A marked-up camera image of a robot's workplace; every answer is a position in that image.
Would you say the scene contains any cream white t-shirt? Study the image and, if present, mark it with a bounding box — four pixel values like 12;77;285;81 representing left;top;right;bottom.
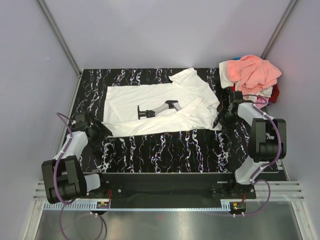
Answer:
218;61;273;98

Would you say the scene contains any aluminium front rail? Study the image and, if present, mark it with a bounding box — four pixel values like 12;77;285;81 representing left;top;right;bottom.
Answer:
33;181;305;202

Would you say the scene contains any white t-shirt robot print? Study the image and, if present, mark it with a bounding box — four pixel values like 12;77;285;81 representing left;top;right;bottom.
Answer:
102;68;222;138

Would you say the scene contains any right aluminium frame post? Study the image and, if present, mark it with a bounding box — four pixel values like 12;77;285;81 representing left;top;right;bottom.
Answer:
260;0;300;60

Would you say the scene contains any red t-shirt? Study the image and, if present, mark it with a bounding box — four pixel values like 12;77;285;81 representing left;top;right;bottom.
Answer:
231;83;280;104

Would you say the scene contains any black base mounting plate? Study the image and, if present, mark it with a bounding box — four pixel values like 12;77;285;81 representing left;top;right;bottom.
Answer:
85;173;257;200

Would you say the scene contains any left aluminium frame post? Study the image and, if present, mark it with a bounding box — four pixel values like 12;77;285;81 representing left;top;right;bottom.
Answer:
36;0;82;77

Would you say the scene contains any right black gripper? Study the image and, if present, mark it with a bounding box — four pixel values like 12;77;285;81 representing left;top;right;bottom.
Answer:
213;106;241;135

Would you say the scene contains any aluminium frame post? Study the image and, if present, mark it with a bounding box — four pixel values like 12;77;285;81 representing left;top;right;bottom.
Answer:
36;0;82;77
260;0;300;60

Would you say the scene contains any salmon pink t-shirt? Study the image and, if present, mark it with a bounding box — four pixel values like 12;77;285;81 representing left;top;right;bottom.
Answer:
227;55;282;90

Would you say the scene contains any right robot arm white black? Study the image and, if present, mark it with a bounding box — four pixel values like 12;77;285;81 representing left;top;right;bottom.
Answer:
215;91;287;199

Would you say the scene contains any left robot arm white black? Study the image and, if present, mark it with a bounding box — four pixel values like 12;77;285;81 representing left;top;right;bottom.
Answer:
41;111;113;205

